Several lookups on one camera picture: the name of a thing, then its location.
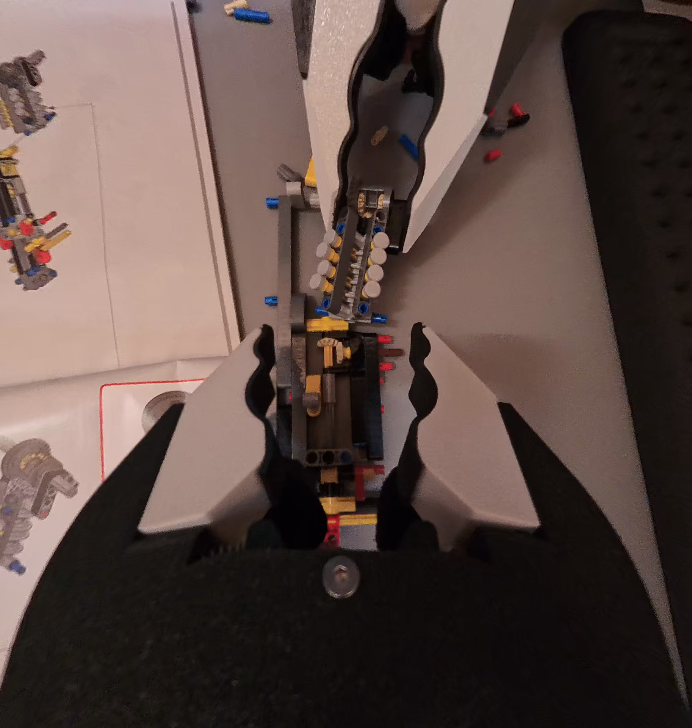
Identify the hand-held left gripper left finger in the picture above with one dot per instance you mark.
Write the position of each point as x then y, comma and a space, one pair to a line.
204, 455

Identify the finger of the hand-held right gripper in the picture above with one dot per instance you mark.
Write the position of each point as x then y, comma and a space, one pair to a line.
332, 85
465, 85

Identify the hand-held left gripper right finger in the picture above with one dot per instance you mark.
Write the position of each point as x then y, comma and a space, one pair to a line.
471, 455

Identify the brick-built car chassis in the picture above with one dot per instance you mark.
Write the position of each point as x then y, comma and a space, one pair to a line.
334, 415

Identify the brick-built engine block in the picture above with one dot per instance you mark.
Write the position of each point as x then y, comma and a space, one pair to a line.
351, 267

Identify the grey connector pin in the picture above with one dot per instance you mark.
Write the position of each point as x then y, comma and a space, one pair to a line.
494, 129

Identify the black connector pin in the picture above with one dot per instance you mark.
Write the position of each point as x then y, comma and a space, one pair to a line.
518, 119

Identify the tan connector pin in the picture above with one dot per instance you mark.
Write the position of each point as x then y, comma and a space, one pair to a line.
235, 7
379, 135

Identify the blue connector pin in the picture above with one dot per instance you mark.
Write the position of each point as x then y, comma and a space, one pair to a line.
254, 15
408, 146

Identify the black perforated pad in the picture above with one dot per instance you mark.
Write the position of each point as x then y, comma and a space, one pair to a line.
653, 227

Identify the building instruction booklet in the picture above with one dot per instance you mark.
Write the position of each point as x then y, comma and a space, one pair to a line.
141, 227

